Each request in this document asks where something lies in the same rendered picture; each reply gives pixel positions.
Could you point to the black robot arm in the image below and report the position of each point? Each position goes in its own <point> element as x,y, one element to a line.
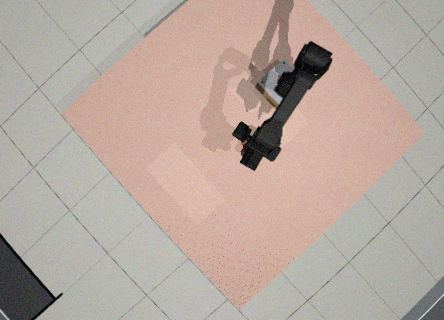
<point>313,59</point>

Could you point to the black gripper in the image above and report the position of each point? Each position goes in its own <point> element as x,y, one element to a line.
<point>242,132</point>

